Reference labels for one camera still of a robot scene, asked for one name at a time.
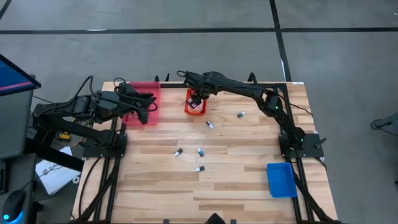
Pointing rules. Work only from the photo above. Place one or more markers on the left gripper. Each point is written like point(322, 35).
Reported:
point(140, 99)

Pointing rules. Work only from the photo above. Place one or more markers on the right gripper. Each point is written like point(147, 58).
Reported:
point(199, 84)

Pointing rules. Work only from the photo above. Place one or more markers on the small screw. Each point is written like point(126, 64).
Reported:
point(210, 124)

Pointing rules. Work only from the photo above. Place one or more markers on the dropper bottle white label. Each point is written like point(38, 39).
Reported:
point(199, 169)
point(178, 152)

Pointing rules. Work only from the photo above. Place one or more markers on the dropper bottle blue label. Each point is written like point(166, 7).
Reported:
point(200, 152)

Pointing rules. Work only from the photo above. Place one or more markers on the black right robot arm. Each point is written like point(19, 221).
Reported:
point(248, 88)

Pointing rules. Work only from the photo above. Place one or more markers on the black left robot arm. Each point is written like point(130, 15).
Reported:
point(102, 105)

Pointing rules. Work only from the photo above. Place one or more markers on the red plastic basket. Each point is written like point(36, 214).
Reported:
point(186, 110)

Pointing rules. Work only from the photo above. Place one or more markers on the pink plastic basket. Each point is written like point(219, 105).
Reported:
point(155, 88)

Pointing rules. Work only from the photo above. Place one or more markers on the black table clamp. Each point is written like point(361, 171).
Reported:
point(157, 78)
point(233, 221)
point(166, 221)
point(167, 77)
point(252, 77)

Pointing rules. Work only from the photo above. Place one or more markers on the yellow black tool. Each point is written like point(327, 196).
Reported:
point(64, 136)

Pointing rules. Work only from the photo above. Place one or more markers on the white tape roll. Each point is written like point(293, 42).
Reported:
point(76, 179)

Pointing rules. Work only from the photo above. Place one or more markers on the black stand beam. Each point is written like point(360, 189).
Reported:
point(56, 155)

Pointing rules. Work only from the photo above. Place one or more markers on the white paper sheet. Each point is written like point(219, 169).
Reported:
point(54, 174)

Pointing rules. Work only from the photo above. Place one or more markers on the blue plastic basket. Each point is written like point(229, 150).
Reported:
point(281, 180)

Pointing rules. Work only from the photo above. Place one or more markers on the computer monitor blue screen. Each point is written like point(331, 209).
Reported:
point(12, 76)

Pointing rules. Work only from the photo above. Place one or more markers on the black computer mouse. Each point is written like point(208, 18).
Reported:
point(14, 205)

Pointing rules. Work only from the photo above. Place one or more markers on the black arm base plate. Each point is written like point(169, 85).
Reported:
point(93, 151)
point(311, 151)

